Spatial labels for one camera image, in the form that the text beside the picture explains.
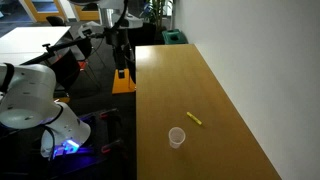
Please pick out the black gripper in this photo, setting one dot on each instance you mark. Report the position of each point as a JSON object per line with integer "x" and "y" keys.
{"x": 116, "y": 46}

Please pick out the yellow marker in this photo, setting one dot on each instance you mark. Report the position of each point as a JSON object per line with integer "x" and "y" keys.
{"x": 194, "y": 118}

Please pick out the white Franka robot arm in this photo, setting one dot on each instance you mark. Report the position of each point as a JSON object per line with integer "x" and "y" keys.
{"x": 30, "y": 93}

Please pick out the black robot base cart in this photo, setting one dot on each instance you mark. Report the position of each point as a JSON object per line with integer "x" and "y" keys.
{"x": 100, "y": 166}

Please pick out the clear plastic cup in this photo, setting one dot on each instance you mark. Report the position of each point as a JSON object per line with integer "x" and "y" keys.
{"x": 176, "y": 137}

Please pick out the orange box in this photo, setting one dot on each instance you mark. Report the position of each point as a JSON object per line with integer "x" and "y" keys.
{"x": 124, "y": 86}

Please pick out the black chair with orange legs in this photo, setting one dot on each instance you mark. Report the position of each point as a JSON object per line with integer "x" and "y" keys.
{"x": 66, "y": 68}

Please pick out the green bin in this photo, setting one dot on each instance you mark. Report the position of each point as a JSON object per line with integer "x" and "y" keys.
{"x": 173, "y": 36}

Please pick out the black boom stand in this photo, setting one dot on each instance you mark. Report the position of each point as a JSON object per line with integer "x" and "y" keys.
{"x": 66, "y": 43}

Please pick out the green potted plant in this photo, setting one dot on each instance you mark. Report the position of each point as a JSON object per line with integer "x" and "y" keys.
{"x": 156, "y": 13}

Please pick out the red and black clamp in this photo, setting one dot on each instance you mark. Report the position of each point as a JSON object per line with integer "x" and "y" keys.
{"x": 111, "y": 146}

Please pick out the black office chair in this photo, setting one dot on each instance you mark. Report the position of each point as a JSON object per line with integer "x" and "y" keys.
{"x": 55, "y": 20}

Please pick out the white table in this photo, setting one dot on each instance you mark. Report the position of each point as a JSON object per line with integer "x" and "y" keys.
{"x": 30, "y": 38}

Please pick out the orange door frame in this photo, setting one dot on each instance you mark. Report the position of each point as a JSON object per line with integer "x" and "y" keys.
{"x": 28, "y": 8}
{"x": 86, "y": 15}

